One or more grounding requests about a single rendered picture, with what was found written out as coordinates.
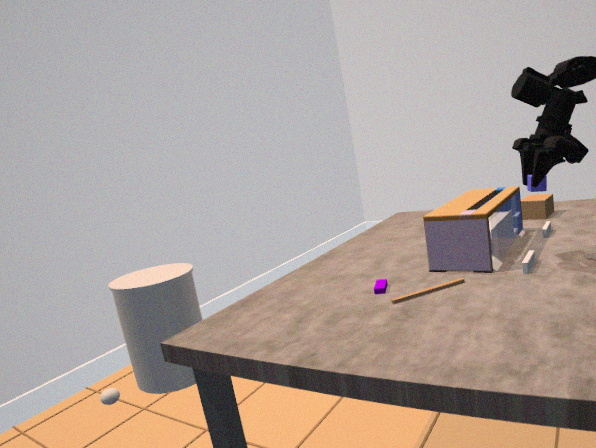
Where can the brown block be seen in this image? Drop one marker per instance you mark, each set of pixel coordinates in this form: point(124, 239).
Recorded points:
point(537, 206)

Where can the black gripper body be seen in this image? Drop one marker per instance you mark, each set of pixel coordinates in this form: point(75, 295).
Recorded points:
point(549, 137)

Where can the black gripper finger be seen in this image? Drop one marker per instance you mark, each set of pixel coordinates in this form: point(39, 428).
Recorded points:
point(527, 159)
point(543, 163)

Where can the orange thin rod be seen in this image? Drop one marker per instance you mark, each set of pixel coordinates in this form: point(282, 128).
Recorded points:
point(426, 291)

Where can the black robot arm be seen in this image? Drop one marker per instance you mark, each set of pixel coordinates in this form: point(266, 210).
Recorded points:
point(538, 89)

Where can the small purple block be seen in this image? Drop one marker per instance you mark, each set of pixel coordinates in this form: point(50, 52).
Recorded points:
point(380, 286)

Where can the small blue block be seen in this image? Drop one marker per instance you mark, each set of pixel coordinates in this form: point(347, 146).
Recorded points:
point(540, 187)

